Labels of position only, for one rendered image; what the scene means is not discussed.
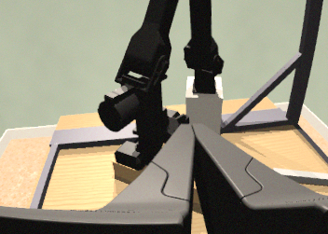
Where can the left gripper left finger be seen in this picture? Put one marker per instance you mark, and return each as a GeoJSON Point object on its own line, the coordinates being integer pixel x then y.
{"type": "Point", "coordinates": [158, 201]}

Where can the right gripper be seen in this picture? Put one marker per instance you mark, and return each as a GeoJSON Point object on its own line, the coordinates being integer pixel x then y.
{"type": "Point", "coordinates": [137, 154]}

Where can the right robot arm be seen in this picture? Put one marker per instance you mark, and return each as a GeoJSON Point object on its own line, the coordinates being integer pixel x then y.
{"type": "Point", "coordinates": [149, 50]}

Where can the white square stick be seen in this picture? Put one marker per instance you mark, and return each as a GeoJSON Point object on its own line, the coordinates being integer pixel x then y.
{"type": "Point", "coordinates": [317, 178]}

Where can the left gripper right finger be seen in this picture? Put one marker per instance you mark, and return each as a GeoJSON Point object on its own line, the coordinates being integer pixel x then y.
{"type": "Point", "coordinates": [239, 194]}

